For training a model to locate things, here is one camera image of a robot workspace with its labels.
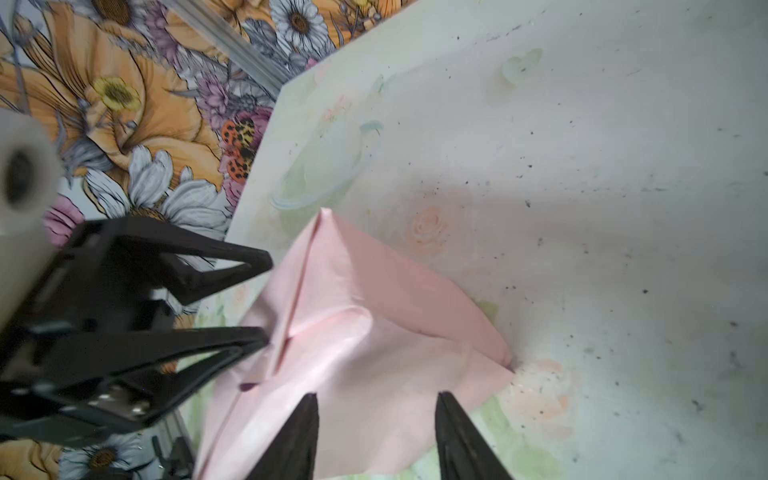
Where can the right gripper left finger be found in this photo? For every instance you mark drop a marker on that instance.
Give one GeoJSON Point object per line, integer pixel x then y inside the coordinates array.
{"type": "Point", "coordinates": [291, 454]}

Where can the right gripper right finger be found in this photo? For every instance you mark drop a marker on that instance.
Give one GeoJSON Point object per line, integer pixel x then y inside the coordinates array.
{"type": "Point", "coordinates": [462, 451]}

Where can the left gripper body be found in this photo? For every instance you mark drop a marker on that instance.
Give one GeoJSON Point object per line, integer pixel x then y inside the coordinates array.
{"type": "Point", "coordinates": [30, 171]}

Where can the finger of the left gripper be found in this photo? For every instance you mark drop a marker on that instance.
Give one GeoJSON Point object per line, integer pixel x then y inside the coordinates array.
{"type": "Point", "coordinates": [104, 276]}
{"type": "Point", "coordinates": [78, 389]}

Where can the purple wrapping paper sheet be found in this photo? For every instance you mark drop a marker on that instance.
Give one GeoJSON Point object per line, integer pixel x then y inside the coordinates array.
{"type": "Point", "coordinates": [374, 335]}

